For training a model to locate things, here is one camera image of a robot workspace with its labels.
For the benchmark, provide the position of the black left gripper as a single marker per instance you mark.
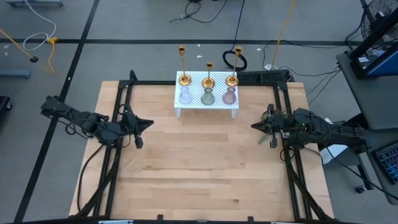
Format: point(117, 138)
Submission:
point(132, 123)

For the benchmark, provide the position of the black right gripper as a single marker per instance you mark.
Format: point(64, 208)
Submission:
point(280, 126)

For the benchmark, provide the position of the clear glass vase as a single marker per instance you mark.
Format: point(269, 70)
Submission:
point(185, 96)

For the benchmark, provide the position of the tall gold candlestick holder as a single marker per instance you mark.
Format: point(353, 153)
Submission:
point(232, 81)
point(184, 80)

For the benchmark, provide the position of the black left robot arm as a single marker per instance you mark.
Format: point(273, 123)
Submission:
point(87, 123)

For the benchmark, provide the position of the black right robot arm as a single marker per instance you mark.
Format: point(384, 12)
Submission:
point(329, 132)

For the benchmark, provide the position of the pink glass vase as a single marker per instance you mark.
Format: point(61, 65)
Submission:
point(229, 97)

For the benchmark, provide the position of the white perforated metal shelf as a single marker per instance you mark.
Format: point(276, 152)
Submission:
point(199, 107)

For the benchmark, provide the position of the green glass vase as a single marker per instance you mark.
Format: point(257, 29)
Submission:
point(207, 97)

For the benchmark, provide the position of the short gold candlestick holder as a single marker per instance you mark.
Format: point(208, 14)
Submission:
point(208, 83)

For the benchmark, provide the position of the grey side table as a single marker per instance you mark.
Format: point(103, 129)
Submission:
point(373, 102)

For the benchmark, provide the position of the backlit keyboard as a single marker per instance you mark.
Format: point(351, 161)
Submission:
point(388, 161)

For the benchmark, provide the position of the blue laptop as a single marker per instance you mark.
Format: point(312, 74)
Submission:
point(382, 63)

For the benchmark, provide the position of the black floor fan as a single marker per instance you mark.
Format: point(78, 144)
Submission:
point(381, 12)

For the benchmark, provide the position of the black aluminium table frame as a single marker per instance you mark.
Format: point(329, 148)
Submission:
point(124, 93)

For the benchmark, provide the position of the black upright post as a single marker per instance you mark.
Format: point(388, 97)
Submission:
point(376, 32)

